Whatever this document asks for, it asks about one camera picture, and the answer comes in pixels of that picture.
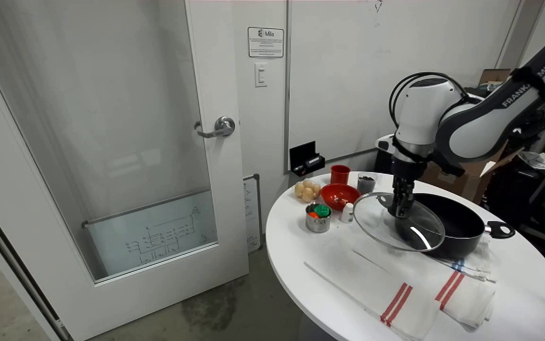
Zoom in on red mug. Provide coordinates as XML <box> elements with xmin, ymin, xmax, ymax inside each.
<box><xmin>332</xmin><ymin>165</ymin><xmax>351</xmax><ymax>184</ymax></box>

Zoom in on white light switch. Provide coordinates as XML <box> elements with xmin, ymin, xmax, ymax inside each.
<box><xmin>254</xmin><ymin>63</ymin><xmax>269</xmax><ymax>88</ymax></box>

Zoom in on glass pot lid black knob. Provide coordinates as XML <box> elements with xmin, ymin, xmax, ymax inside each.
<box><xmin>354</xmin><ymin>192</ymin><xmax>445</xmax><ymax>253</ymax></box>

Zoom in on white towel red stripes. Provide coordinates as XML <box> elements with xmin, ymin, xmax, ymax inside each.
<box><xmin>305</xmin><ymin>247</ymin><xmax>498</xmax><ymax>341</ymax></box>

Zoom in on small white bottle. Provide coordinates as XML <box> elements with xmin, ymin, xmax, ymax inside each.
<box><xmin>341</xmin><ymin>203</ymin><xmax>354</xmax><ymax>224</ymax></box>

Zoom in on red bowl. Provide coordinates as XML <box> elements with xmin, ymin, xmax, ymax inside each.
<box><xmin>320</xmin><ymin>184</ymin><xmax>360</xmax><ymax>211</ymax></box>

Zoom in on black open case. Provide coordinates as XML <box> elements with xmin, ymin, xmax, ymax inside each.
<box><xmin>290</xmin><ymin>141</ymin><xmax>326</xmax><ymax>177</ymax></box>

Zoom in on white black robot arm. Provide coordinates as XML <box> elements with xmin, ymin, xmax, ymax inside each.
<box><xmin>389</xmin><ymin>46</ymin><xmax>545</xmax><ymax>209</ymax></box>

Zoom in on black cooking pot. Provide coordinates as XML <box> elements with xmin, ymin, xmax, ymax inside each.
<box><xmin>392</xmin><ymin>192</ymin><xmax>517</xmax><ymax>262</ymax></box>

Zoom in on white wall sign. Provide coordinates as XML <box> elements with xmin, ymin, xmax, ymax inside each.
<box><xmin>248</xmin><ymin>27</ymin><xmax>284</xmax><ymax>59</ymax></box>

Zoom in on white door with handle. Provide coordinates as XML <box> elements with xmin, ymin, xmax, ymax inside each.
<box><xmin>0</xmin><ymin>0</ymin><xmax>248</xmax><ymax>341</ymax></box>

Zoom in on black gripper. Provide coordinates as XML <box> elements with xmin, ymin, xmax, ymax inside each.
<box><xmin>392</xmin><ymin>160</ymin><xmax>421</xmax><ymax>207</ymax></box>

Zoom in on clear measuring cup dark contents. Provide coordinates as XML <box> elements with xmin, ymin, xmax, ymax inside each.
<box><xmin>358</xmin><ymin>177</ymin><xmax>375</xmax><ymax>194</ymax></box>

